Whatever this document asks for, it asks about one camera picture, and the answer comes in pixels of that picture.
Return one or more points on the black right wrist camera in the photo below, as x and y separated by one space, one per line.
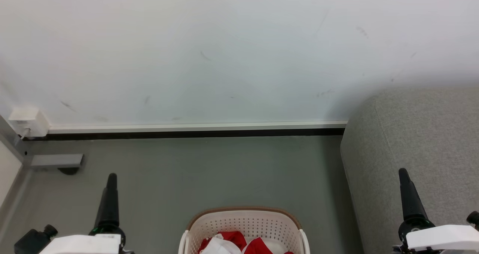
473 219

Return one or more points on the grey fabric sofa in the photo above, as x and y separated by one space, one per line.
411 141

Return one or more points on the red and white striped garment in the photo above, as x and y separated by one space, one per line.
232 239

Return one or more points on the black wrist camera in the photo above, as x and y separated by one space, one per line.
33 242
473 219

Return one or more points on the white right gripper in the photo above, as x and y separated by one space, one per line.
441 238

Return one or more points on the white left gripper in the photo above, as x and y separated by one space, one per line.
82 244

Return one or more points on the black caster wheel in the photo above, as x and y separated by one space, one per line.
69 170

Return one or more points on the white wall power box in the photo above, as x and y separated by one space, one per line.
28 121

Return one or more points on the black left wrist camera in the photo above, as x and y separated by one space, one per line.
33 242

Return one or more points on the black baseboard strip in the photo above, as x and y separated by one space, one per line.
187 134

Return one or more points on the white panel board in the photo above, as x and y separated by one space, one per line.
6 170

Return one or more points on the cream perforated laundry basket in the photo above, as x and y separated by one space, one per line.
243 224

